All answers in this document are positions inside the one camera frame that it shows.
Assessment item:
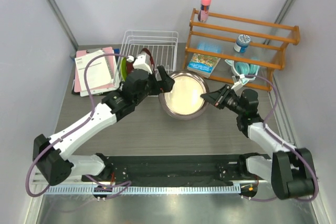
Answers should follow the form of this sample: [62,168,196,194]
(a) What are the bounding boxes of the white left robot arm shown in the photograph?
[33,51,174,186]

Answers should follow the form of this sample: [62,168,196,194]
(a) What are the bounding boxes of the white manual booklet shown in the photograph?
[74,49,116,97]

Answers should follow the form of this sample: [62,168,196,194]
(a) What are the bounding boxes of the green plate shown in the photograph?
[120,58,128,81]

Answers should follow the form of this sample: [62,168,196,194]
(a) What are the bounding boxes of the blue paperback book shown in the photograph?
[187,53,221,78]

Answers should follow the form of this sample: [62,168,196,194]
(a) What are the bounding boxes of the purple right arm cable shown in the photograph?
[240,74,320,202]

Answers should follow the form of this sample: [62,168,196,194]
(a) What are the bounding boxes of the blue lidded jar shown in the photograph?
[234,34,251,53]

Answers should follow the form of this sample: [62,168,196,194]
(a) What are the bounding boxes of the dark red patterned plate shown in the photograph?
[126,61,134,76]

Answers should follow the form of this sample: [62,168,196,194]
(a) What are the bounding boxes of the white slotted cable duct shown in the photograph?
[45,184,241,195]

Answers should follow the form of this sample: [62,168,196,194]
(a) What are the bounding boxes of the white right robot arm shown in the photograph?
[201,81,319,202]

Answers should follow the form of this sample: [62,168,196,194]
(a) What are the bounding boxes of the white wire dish rack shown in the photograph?
[113,30,179,90]

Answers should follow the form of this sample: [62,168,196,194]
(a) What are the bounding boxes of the orange wooden shelf rack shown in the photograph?
[182,9,300,83]

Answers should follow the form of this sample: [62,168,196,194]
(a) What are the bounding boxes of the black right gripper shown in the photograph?
[202,84,245,116]

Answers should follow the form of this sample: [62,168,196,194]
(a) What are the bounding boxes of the dark red cream plate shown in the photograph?
[140,48,155,73]

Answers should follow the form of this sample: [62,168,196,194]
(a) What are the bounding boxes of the clear blue plastic box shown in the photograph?
[197,42,222,54]

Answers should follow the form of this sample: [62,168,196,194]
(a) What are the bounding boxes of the dark blue notebook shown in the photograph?
[113,48,120,62]

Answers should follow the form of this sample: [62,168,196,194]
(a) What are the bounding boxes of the pink capped bottle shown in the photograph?
[198,0,212,23]

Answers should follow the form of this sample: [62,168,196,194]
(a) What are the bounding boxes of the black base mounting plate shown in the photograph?
[93,154,257,187]

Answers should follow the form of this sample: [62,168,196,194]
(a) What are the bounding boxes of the brown rimmed cream plate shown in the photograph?
[159,70,209,120]

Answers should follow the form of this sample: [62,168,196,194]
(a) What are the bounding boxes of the teal cat ear headphones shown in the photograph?
[225,59,260,85]

